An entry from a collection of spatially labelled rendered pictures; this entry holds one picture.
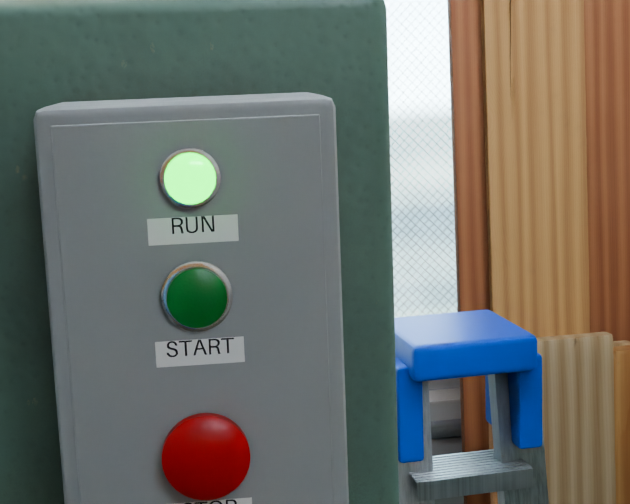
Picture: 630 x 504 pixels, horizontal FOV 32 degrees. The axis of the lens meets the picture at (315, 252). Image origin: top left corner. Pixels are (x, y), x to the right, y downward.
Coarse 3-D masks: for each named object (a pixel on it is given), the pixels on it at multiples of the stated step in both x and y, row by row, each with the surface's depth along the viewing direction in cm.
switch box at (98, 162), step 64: (64, 128) 35; (128, 128) 36; (192, 128) 36; (256, 128) 36; (320, 128) 37; (64, 192) 36; (128, 192) 36; (256, 192) 36; (320, 192) 37; (64, 256) 36; (128, 256) 36; (192, 256) 37; (256, 256) 37; (320, 256) 37; (64, 320) 37; (128, 320) 37; (256, 320) 37; (320, 320) 37; (64, 384) 37; (128, 384) 37; (192, 384) 37; (256, 384) 38; (320, 384) 38; (64, 448) 37; (128, 448) 37; (256, 448) 38; (320, 448) 38
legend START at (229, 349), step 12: (156, 348) 37; (168, 348) 37; (180, 348) 37; (192, 348) 37; (204, 348) 37; (216, 348) 37; (228, 348) 37; (240, 348) 37; (156, 360) 37; (168, 360) 37; (180, 360) 37; (192, 360) 37; (204, 360) 37; (216, 360) 37; (228, 360) 37; (240, 360) 37
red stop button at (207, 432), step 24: (192, 432) 37; (216, 432) 37; (240, 432) 37; (168, 456) 37; (192, 456) 37; (216, 456) 37; (240, 456) 37; (168, 480) 37; (192, 480) 37; (216, 480) 37; (240, 480) 37
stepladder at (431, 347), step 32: (416, 320) 141; (448, 320) 140; (480, 320) 139; (416, 352) 128; (448, 352) 129; (480, 352) 130; (512, 352) 130; (416, 384) 131; (512, 384) 136; (416, 416) 131; (512, 416) 136; (416, 448) 132; (512, 448) 137; (416, 480) 132; (448, 480) 132; (480, 480) 133; (512, 480) 134; (544, 480) 139
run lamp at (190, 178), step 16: (176, 160) 36; (192, 160) 36; (208, 160) 36; (160, 176) 36; (176, 176) 36; (192, 176) 36; (208, 176) 36; (176, 192) 36; (192, 192) 36; (208, 192) 36
